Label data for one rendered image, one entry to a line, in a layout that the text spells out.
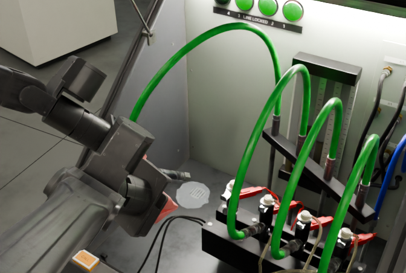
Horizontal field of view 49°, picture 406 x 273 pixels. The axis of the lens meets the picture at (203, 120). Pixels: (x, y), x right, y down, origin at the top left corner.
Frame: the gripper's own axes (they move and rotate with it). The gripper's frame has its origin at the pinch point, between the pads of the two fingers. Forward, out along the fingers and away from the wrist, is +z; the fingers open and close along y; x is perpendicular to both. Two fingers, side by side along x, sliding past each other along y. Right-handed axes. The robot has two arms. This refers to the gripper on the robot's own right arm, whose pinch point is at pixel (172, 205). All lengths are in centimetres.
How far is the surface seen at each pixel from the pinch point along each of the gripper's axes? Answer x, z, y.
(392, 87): -10, 33, 40
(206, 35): 11.7, -1.2, 27.8
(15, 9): 286, 108, 7
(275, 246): -15.6, 8.4, 3.4
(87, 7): 283, 158, 38
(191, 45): 12.1, -2.7, 24.8
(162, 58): 38.6, 19.3, 21.9
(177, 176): 12.2, 14.2, 1.4
